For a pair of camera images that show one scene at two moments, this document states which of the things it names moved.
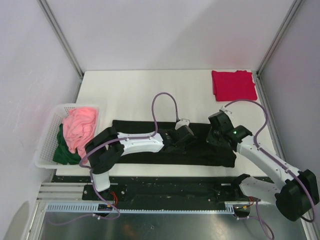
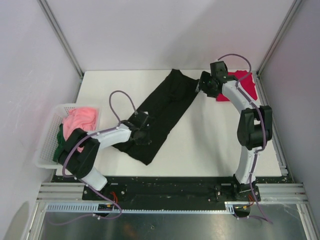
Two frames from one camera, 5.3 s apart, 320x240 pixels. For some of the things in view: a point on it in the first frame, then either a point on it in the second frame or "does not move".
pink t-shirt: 79,126 does not move
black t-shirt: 202,153 to 164,103
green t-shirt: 62,154 does not move
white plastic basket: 44,156 does not move
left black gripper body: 180,146 to 144,138
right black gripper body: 213,136 to 208,86
